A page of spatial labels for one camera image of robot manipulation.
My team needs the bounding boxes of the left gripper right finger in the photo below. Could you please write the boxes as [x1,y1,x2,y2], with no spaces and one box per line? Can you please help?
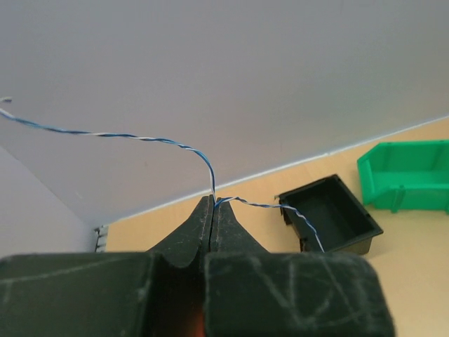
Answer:
[205,197,396,337]

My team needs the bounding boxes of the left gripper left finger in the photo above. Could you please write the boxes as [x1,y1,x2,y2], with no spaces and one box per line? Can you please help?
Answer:
[1,197,213,336]

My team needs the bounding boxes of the blue white twisted wire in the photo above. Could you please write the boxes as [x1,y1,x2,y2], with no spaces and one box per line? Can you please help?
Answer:
[0,96,326,253]

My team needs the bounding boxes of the green plastic bin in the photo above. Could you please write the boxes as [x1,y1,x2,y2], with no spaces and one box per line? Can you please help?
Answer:
[357,140,448,213]

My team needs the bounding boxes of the aluminium left side rail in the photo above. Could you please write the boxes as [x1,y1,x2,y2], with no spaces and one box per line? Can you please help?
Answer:
[94,225,109,253]

